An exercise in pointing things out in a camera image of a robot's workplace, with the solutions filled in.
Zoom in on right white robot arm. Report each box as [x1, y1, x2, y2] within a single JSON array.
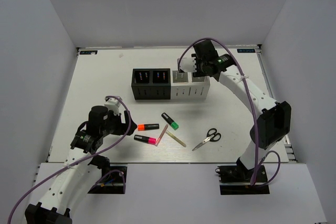
[[193, 38, 291, 184]]

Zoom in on left blue corner label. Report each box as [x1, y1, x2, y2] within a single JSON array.
[[79, 50, 98, 55]]

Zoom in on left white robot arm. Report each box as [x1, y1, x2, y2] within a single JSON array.
[[25, 105, 136, 223]]

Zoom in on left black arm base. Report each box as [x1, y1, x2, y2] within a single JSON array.
[[88, 165, 128, 195]]

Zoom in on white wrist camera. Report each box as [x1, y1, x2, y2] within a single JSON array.
[[177, 57, 196, 72], [104, 98, 120, 114]]

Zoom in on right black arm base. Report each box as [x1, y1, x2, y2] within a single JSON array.
[[215, 165, 270, 196]]

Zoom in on black handled scissors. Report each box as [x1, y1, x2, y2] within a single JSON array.
[[192, 128, 222, 151]]

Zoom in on orange highlighter marker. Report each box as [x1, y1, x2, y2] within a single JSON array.
[[138, 123, 160, 131]]

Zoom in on right blue corner label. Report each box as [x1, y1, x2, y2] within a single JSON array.
[[237, 48, 256, 54]]

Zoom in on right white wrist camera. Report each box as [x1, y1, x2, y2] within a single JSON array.
[[177, 57, 196, 72]]

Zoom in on yellow pen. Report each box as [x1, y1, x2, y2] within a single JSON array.
[[165, 131, 186, 147]]

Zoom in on pink pen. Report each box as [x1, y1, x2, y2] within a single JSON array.
[[155, 124, 169, 146]]

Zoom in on black two-slot container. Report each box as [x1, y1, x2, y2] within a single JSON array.
[[131, 68, 171, 100]]

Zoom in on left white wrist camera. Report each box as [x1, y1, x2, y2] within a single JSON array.
[[104, 98, 120, 114]]

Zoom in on green highlighter marker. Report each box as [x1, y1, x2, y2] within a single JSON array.
[[161, 113, 179, 130]]

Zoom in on blue corner label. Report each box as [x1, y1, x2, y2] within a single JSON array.
[[79, 50, 98, 55], [237, 48, 256, 54]]

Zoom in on white two-slot container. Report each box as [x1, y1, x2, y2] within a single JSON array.
[[171, 70, 211, 101]]

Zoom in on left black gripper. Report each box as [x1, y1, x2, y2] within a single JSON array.
[[100, 110, 137, 136]]

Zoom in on pink highlighter marker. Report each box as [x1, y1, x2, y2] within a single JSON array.
[[134, 135, 156, 145]]

